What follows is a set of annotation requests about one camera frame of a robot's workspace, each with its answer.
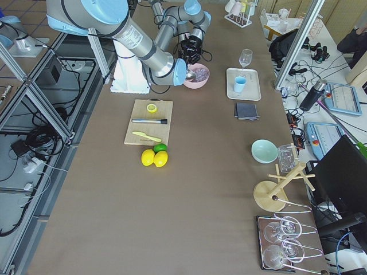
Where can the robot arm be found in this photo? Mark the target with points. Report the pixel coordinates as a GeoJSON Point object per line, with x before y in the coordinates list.
{"type": "Point", "coordinates": [112, 19]}
{"type": "Point", "coordinates": [189, 22]}

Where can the steel ice scoop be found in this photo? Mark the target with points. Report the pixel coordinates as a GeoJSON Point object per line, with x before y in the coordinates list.
{"type": "Point", "coordinates": [190, 75]}

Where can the grey folded cloth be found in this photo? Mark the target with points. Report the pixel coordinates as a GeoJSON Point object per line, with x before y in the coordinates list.
{"type": "Point", "coordinates": [246, 111]}

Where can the bamboo cutting board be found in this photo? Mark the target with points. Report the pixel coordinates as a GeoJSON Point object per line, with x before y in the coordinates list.
{"type": "Point", "coordinates": [156, 130]}

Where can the black glass holder tray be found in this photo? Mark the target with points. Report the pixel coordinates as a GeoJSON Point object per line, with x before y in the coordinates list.
{"type": "Point", "coordinates": [261, 222]}

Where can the yellow lemon outer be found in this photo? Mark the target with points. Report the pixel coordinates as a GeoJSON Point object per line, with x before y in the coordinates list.
{"type": "Point", "coordinates": [147, 157]}

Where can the pink cup in rack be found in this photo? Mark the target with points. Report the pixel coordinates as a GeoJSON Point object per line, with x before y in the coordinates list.
{"type": "Point", "coordinates": [233, 7]}

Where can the black monitor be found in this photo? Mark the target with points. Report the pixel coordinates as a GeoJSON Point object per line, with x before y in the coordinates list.
{"type": "Point", "coordinates": [342, 175]}

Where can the pink bowl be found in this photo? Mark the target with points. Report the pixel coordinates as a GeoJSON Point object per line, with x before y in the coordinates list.
{"type": "Point", "coordinates": [193, 85]}

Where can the upside wine glass front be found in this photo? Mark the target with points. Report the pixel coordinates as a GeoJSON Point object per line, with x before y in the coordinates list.
{"type": "Point", "coordinates": [287, 254]}

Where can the steel muddler black tip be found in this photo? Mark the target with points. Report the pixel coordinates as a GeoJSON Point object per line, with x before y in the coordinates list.
{"type": "Point", "coordinates": [150, 121]}

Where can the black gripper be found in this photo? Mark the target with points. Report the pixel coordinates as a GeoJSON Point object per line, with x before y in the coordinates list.
{"type": "Point", "coordinates": [191, 49]}

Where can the clear ice cubes pile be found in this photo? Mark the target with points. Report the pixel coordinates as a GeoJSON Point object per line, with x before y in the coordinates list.
{"type": "Point", "coordinates": [201, 74]}

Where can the half lemon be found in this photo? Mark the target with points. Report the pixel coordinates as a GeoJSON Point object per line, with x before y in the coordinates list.
{"type": "Point", "coordinates": [151, 108]}

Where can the white wire cup rack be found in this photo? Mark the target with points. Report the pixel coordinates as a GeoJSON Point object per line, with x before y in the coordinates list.
{"type": "Point", "coordinates": [241, 20]}

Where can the yellow plastic knife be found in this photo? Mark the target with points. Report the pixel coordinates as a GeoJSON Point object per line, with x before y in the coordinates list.
{"type": "Point", "coordinates": [144, 135]}

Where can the aluminium frame post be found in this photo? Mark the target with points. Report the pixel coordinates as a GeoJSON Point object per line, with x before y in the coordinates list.
{"type": "Point", "coordinates": [300, 37]}

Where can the green lime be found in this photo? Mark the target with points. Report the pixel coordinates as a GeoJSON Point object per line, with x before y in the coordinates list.
{"type": "Point", "coordinates": [160, 147]}

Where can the clear glass mug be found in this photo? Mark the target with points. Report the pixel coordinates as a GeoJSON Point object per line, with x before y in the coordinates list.
{"type": "Point", "coordinates": [287, 157]}

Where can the yellow lemon near lime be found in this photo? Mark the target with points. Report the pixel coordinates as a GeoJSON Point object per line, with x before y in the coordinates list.
{"type": "Point", "coordinates": [161, 158]}

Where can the upside wine glass rear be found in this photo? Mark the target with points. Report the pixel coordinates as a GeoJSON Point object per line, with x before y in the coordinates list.
{"type": "Point", "coordinates": [280, 229]}

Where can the black thermos bottle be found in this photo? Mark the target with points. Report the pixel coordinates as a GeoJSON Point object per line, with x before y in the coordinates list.
{"type": "Point", "coordinates": [313, 95]}

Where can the green ceramic bowl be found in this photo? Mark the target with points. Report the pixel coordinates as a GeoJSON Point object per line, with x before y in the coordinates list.
{"type": "Point", "coordinates": [264, 151]}

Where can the blue teach pendant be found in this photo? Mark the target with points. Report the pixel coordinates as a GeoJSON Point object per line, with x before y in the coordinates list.
{"type": "Point", "coordinates": [322, 137]}
{"type": "Point", "coordinates": [342, 98]}

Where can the black equipment bag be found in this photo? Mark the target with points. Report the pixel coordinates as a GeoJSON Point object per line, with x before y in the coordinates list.
{"type": "Point", "coordinates": [280, 47]}

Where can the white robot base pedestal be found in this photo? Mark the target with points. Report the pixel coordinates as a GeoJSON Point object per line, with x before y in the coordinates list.
{"type": "Point", "coordinates": [128, 75]}

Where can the clear wine glass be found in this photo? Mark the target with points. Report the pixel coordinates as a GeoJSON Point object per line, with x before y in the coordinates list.
{"type": "Point", "coordinates": [245, 59]}

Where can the white product box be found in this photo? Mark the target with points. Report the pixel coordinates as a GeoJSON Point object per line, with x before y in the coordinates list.
{"type": "Point", "coordinates": [278, 21]}

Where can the wooden cup tree stand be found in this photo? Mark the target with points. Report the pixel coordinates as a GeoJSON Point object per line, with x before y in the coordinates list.
{"type": "Point", "coordinates": [270, 196]}

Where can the yellow cup in rack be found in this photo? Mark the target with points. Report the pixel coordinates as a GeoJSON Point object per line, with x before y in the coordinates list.
{"type": "Point", "coordinates": [243, 6]}

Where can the upside wine glass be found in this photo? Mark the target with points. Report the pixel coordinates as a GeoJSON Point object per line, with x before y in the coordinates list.
{"type": "Point", "coordinates": [280, 229]}
{"type": "Point", "coordinates": [287, 254]}

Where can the white cup in rack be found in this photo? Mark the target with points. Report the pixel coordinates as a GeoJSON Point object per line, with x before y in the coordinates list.
{"type": "Point", "coordinates": [250, 9]}

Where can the light blue cup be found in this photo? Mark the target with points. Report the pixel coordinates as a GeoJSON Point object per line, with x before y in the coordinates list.
{"type": "Point", "coordinates": [239, 84]}

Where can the cream rabbit tray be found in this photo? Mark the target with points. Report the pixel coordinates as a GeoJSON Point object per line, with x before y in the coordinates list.
{"type": "Point", "coordinates": [251, 91]}

